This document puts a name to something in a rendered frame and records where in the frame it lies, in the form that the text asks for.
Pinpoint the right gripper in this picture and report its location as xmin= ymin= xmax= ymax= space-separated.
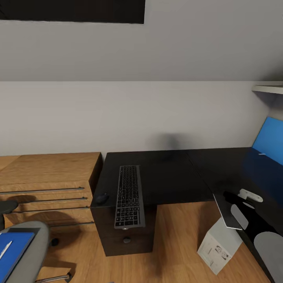
xmin=223 ymin=191 xmax=254 ymax=206

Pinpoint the mouse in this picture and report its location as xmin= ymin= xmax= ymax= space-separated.
xmin=96 ymin=191 xmax=109 ymax=203

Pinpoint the pen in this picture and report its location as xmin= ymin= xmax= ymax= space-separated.
xmin=0 ymin=241 xmax=12 ymax=258

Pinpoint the swivel chair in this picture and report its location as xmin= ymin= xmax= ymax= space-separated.
xmin=0 ymin=201 xmax=72 ymax=283

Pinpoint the folder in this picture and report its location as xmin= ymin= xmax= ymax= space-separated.
xmin=0 ymin=233 xmax=35 ymax=283

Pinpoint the keyboard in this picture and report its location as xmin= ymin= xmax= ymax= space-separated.
xmin=114 ymin=165 xmax=145 ymax=229

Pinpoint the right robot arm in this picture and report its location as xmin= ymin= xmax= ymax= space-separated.
xmin=223 ymin=189 xmax=283 ymax=283

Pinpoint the notebook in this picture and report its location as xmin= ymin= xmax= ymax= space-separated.
xmin=213 ymin=194 xmax=243 ymax=230

